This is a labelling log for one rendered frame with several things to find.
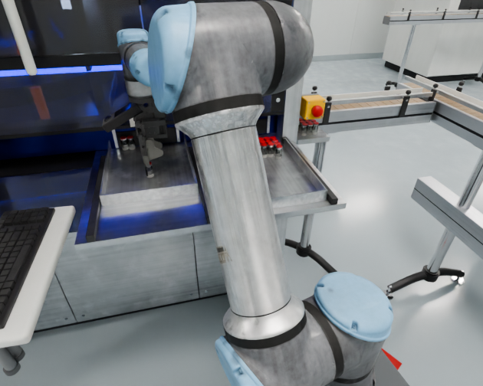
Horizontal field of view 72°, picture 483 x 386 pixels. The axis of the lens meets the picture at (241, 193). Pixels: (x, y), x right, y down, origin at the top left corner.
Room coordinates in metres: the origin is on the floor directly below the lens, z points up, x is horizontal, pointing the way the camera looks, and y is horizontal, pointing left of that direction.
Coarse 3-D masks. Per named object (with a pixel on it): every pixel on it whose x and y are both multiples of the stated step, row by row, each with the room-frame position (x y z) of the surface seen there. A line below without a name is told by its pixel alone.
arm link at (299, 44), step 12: (264, 0) 0.47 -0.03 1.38; (276, 12) 0.44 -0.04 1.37; (288, 12) 0.45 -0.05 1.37; (288, 24) 0.44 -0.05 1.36; (300, 24) 0.45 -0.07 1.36; (288, 36) 0.43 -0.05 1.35; (300, 36) 0.44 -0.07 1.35; (312, 36) 0.47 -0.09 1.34; (288, 48) 0.42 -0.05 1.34; (300, 48) 0.43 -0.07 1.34; (312, 48) 0.46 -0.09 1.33; (288, 60) 0.42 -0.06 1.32; (300, 60) 0.43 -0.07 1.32; (288, 72) 0.43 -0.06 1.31; (300, 72) 0.44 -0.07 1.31; (288, 84) 0.44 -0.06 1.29
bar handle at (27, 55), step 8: (8, 0) 0.86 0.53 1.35; (8, 8) 0.86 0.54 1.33; (16, 8) 0.87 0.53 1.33; (8, 16) 0.86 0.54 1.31; (16, 16) 0.87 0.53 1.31; (16, 24) 0.86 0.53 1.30; (16, 32) 0.86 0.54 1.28; (24, 32) 0.87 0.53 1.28; (16, 40) 0.86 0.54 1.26; (24, 40) 0.87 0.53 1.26; (24, 48) 0.86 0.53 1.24; (24, 56) 0.86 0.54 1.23; (32, 56) 0.89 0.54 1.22; (24, 64) 0.86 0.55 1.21; (32, 64) 0.87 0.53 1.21; (32, 72) 0.86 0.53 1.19
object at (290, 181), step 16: (288, 144) 1.03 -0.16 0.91; (272, 160) 0.97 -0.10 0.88; (288, 160) 0.97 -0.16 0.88; (272, 176) 0.87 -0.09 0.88; (288, 176) 0.87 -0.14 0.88; (304, 176) 0.87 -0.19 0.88; (272, 192) 0.78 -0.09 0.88; (288, 192) 0.78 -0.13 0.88; (304, 192) 0.73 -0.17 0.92; (320, 192) 0.74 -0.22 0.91
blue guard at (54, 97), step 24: (0, 72) 0.91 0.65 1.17; (24, 72) 0.92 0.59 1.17; (48, 72) 0.94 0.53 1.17; (72, 72) 0.95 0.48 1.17; (96, 72) 0.97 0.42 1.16; (120, 72) 0.98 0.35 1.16; (0, 96) 0.90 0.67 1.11; (24, 96) 0.91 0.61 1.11; (48, 96) 0.93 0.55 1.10; (72, 96) 0.95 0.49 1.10; (96, 96) 0.96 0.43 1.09; (120, 96) 0.98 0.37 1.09; (264, 96) 1.09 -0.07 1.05; (0, 120) 0.89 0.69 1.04; (24, 120) 0.91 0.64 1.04; (48, 120) 0.93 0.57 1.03; (72, 120) 0.94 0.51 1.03; (96, 120) 0.96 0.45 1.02; (168, 120) 1.01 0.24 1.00
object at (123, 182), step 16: (176, 144) 1.08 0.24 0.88; (112, 160) 0.96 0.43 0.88; (128, 160) 0.96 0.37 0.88; (160, 160) 0.96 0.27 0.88; (176, 160) 0.96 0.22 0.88; (112, 176) 0.86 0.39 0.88; (128, 176) 0.86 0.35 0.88; (144, 176) 0.86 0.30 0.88; (160, 176) 0.86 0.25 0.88; (176, 176) 0.86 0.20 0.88; (192, 176) 0.86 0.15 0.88; (112, 192) 0.77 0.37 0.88; (128, 192) 0.73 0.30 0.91; (144, 192) 0.74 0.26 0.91; (160, 192) 0.75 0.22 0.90; (176, 192) 0.76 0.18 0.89; (192, 192) 0.77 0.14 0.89
